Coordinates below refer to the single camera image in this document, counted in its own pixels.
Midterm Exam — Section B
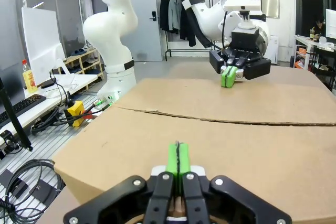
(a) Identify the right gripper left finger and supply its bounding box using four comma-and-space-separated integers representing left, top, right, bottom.
62, 142, 180, 224

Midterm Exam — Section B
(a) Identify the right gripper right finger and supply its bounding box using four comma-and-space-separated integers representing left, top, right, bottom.
178, 142, 293, 224

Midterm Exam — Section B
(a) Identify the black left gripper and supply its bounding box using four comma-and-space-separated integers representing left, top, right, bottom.
209, 28, 272, 89

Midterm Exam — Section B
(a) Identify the large cardboard box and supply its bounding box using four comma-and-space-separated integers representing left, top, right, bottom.
52, 77, 336, 224

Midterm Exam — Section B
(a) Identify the white floor appliance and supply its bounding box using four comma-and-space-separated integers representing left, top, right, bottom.
269, 35, 280, 65

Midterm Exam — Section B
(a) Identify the white shelf desk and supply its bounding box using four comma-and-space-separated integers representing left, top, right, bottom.
293, 35, 336, 78

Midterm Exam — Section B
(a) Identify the clothes rack with dark jackets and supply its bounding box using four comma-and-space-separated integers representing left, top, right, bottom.
159, 0, 211, 61

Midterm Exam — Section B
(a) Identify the seated person in black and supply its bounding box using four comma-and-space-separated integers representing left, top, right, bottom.
309, 15, 327, 39

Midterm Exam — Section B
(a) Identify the gray door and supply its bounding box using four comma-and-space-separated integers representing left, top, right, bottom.
128, 0, 164, 62

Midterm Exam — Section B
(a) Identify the yellow emergency stop box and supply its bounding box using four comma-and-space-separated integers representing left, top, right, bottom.
67, 100, 93, 127

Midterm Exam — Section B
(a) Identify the white computer desk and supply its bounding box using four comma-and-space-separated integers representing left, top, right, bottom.
0, 73, 98, 143

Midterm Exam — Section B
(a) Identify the wooden shoe shelf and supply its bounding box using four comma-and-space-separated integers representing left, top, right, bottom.
61, 47, 104, 91

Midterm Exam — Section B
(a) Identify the black slanted pole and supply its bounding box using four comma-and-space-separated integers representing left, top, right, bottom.
0, 77, 34, 152

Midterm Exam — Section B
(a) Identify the black keyboard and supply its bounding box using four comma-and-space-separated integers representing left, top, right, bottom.
0, 93, 47, 129

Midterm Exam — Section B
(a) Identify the yellow drink bottle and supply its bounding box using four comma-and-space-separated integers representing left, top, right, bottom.
22, 60, 37, 93

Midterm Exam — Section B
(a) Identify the white computer monitor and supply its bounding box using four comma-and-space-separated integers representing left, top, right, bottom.
21, 7, 66, 84

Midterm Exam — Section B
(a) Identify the white bar camera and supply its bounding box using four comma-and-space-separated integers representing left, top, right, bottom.
224, 0, 261, 13

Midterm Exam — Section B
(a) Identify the black coiled cable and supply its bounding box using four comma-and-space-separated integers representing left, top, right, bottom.
0, 158, 65, 221

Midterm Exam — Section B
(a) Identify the black cable bundle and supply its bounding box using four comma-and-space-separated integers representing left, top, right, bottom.
30, 95, 112, 133

